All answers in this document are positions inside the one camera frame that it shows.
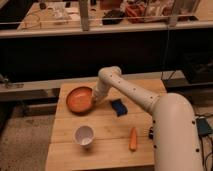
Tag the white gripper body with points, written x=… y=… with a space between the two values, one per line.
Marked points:
x=99 y=92

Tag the orange ceramic bowl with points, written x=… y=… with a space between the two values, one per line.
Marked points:
x=79 y=100

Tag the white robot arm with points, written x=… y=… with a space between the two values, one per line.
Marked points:
x=176 y=143

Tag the white cup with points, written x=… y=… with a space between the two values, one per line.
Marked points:
x=84 y=136

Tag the orange carrot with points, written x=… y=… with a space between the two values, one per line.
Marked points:
x=133 y=140

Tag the black bag on shelf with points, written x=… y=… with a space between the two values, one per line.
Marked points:
x=113 y=17

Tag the black cylindrical object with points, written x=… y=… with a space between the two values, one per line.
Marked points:
x=151 y=134

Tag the red cloth on shelf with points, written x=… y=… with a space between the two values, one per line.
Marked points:
x=135 y=13

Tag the blue device on floor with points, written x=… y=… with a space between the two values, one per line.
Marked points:
x=203 y=127

